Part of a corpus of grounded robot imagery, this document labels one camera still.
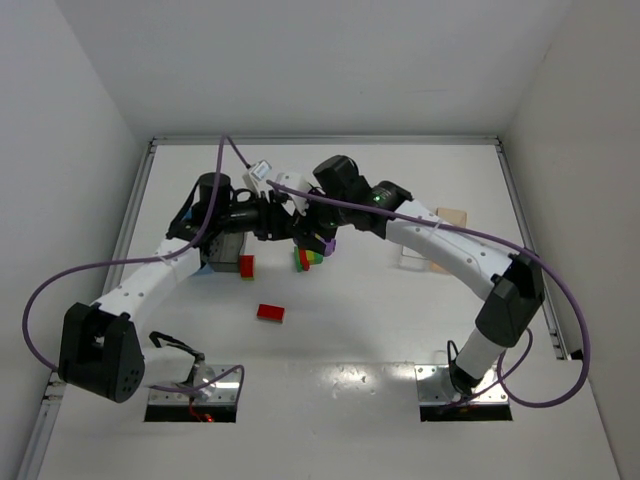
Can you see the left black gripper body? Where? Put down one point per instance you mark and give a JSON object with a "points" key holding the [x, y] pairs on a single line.
{"points": [[273, 220]]}

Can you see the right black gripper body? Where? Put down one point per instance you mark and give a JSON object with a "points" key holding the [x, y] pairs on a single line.
{"points": [[317, 232]]}

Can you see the purple round lego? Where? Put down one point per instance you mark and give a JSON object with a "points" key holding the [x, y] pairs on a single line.
{"points": [[329, 247]]}

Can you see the red green lego pile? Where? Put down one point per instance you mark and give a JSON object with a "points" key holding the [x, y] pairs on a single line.
{"points": [[304, 260]]}

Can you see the red lego brick front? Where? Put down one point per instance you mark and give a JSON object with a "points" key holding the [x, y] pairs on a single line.
{"points": [[271, 313]]}

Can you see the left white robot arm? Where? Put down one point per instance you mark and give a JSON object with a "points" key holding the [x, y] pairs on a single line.
{"points": [[101, 350]]}

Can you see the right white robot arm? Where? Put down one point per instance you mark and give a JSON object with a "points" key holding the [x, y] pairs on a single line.
{"points": [[510, 285]]}

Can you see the red lego near grey container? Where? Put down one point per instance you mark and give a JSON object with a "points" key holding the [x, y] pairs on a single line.
{"points": [[247, 267]]}

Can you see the smoky grey plastic container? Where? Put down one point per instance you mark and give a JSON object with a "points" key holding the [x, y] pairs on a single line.
{"points": [[225, 251]]}

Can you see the light blue plastic container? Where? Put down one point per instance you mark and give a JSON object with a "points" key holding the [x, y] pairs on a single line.
{"points": [[205, 270]]}

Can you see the clear plastic container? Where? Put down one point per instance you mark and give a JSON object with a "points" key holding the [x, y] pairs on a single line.
{"points": [[412, 261]]}

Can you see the orange translucent plastic container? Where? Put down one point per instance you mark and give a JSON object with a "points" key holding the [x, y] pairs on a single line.
{"points": [[454, 217]]}

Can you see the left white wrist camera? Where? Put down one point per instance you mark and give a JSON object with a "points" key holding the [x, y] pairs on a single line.
{"points": [[256, 175]]}

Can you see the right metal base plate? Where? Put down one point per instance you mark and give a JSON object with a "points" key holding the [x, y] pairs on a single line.
{"points": [[440, 402]]}

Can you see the metal base plate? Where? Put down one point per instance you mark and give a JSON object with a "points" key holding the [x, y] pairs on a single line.
{"points": [[211, 396], [440, 402]]}

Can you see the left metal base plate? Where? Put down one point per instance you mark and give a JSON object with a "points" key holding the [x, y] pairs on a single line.
{"points": [[211, 396]]}

